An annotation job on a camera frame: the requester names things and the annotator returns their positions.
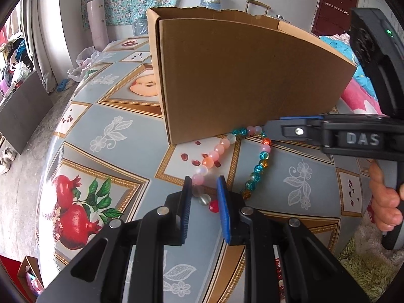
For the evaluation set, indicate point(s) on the white shoe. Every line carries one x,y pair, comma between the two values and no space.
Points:
4,167
8,154

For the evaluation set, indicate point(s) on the dark grey board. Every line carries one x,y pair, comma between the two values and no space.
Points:
22,107

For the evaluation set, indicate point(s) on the pile of clothes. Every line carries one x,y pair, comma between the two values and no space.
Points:
15,66

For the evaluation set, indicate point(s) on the grey curtain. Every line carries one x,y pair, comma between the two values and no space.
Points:
47,38

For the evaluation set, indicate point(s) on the small open cardboard box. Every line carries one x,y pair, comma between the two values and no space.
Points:
26,265

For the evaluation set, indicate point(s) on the green fuzzy cloth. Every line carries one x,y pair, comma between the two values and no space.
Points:
369,271

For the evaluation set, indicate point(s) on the pink white cylinder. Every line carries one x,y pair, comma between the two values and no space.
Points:
97,25

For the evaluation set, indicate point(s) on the wooden chair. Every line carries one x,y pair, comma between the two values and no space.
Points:
258,3

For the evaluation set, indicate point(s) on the blue cloth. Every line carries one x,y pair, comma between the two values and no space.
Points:
363,82

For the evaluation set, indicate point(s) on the white fuzzy cloth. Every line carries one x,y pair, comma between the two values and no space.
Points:
369,236

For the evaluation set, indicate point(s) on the teal floral wall cloth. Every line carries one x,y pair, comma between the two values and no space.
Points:
126,0

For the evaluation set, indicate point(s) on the person's right hand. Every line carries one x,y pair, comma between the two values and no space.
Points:
383,202

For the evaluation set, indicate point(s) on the white plastic bag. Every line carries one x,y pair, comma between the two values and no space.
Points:
85,58

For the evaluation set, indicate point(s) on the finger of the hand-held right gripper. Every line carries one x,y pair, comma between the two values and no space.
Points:
293,131

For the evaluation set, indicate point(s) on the small blue object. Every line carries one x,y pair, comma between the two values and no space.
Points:
62,86

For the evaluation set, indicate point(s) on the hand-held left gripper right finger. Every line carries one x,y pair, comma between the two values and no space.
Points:
224,214

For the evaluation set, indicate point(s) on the clear plastic bottle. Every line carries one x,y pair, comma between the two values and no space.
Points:
140,26

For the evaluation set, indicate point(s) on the brown cardboard box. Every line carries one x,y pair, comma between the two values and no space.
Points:
236,79

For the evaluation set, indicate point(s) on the dark red door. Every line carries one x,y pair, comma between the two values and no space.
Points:
331,9

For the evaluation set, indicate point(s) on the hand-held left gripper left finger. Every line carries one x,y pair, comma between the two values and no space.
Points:
187,208

